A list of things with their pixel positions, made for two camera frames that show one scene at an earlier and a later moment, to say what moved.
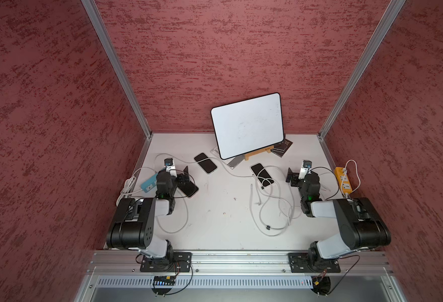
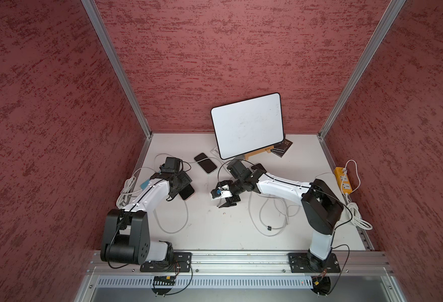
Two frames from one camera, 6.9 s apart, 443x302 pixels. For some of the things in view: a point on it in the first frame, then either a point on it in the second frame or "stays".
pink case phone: x=189 y=188 stays
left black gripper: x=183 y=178 stays
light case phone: x=207 y=165 stays
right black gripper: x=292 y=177 to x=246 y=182
